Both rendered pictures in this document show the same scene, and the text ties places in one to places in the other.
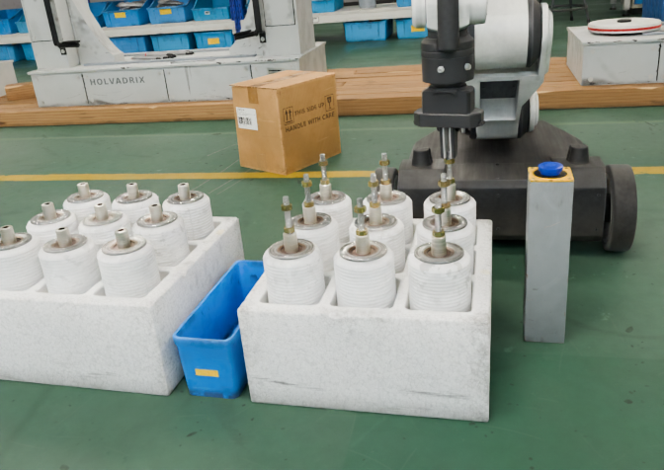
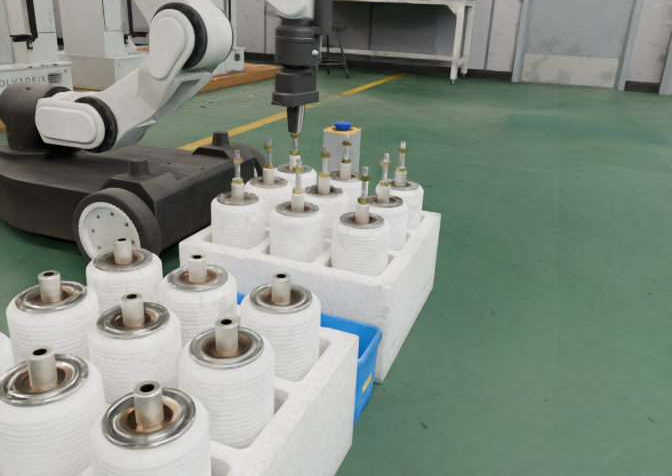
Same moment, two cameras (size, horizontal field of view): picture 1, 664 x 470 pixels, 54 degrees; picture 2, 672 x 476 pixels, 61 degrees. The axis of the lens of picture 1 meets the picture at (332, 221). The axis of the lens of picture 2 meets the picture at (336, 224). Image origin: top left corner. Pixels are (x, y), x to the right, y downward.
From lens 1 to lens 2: 1.33 m
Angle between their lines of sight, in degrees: 78
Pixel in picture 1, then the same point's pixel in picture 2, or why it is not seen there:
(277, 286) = (383, 253)
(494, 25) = (215, 25)
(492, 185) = (206, 174)
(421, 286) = (415, 208)
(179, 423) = (403, 435)
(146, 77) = not seen: outside the picture
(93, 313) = (325, 395)
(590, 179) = (244, 153)
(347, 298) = (399, 240)
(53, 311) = (295, 439)
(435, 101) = (301, 82)
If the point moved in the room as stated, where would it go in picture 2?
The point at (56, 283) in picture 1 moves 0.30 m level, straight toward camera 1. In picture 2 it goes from (268, 404) to (515, 359)
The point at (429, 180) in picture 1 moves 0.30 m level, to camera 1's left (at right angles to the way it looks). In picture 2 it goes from (168, 184) to (104, 232)
